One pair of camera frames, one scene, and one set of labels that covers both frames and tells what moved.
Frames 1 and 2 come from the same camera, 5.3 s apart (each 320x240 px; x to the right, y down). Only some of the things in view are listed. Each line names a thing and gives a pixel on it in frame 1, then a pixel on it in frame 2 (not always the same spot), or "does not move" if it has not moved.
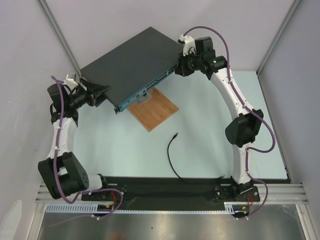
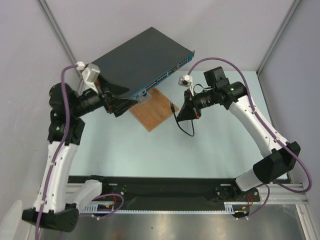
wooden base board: [154, 111] does not move
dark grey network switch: [131, 67] does not move
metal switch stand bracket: [146, 97] does not move
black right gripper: [181, 66] to [191, 105]
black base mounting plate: [170, 191] does not move
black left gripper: [98, 100] to [118, 105]
